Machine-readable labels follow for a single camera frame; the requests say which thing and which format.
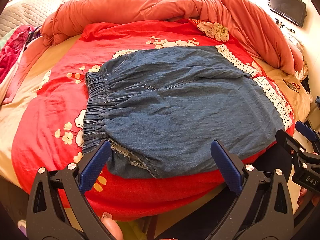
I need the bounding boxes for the red floral bed sheet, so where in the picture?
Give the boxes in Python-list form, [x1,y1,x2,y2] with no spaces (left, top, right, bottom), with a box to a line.
[11,20,295,220]

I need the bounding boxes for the blue denim lace-trimmed shorts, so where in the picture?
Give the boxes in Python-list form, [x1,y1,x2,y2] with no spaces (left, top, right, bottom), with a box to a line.
[82,44,294,179]

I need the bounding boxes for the tan mattress sheet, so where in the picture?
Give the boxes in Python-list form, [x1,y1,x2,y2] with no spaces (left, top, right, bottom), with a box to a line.
[1,35,80,187]

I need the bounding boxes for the salmon pink quilt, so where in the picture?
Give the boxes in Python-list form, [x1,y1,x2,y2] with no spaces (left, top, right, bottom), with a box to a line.
[41,0,303,74]

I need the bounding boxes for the small remote on bed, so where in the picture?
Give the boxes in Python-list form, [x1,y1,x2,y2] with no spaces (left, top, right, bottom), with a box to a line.
[283,79,300,93]

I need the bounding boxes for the magenta clothing pile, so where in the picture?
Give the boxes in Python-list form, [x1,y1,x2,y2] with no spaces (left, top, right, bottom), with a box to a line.
[1,25,35,82]

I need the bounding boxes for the person left hand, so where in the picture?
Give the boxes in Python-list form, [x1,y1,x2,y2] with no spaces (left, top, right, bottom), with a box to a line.
[100,212,124,240]

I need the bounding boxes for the person right hand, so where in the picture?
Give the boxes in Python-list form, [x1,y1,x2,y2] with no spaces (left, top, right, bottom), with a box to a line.
[297,186,320,208]

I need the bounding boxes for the grey quilted headboard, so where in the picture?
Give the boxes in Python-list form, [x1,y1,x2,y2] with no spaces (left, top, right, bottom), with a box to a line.
[1,0,68,37]

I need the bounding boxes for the black wall television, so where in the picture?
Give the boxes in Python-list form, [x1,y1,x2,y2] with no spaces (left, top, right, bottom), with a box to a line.
[268,0,306,28]

